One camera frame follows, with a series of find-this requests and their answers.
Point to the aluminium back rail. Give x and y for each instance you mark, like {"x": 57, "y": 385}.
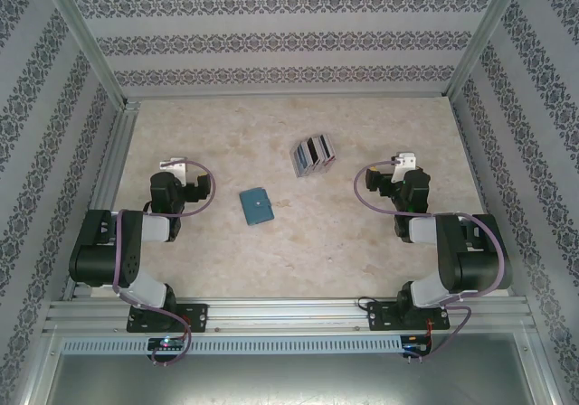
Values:
{"x": 289, "y": 96}

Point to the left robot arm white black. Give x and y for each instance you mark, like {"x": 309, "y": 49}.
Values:
{"x": 104, "y": 260}

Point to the aluminium frame post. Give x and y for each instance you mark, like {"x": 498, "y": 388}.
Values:
{"x": 486, "y": 34}
{"x": 86, "y": 39}

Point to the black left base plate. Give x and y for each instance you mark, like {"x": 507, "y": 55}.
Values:
{"x": 199, "y": 317}

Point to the teal card holder wallet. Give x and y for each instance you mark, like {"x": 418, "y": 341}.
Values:
{"x": 256, "y": 206}

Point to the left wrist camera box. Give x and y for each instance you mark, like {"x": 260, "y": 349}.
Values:
{"x": 174, "y": 167}

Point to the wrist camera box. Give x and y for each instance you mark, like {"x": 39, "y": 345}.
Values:
{"x": 174, "y": 167}
{"x": 405, "y": 161}

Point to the controller board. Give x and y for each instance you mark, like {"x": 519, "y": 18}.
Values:
{"x": 167, "y": 344}
{"x": 414, "y": 346}

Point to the stack of cards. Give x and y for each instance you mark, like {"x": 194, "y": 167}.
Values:
{"x": 298, "y": 174}

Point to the left controller board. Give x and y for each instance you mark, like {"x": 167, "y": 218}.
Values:
{"x": 167, "y": 344}

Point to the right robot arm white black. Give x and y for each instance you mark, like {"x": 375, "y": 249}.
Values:
{"x": 479, "y": 265}

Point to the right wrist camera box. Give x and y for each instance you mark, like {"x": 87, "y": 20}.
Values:
{"x": 405, "y": 161}

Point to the aluminium front rail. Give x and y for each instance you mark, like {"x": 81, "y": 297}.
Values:
{"x": 289, "y": 314}

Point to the blue credit card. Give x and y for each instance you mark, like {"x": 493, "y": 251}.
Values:
{"x": 300, "y": 161}

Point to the grey metal sheet panel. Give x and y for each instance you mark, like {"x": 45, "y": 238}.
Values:
{"x": 289, "y": 382}

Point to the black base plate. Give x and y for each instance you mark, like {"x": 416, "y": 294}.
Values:
{"x": 377, "y": 317}
{"x": 199, "y": 317}

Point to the aluminium side rail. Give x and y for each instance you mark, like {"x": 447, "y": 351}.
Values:
{"x": 115, "y": 152}

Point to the right controller board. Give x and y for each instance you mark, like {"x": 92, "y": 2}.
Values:
{"x": 414, "y": 346}

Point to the white purple credit card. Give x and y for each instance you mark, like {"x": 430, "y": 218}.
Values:
{"x": 321, "y": 151}

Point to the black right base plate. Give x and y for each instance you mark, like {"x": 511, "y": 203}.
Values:
{"x": 377, "y": 317}

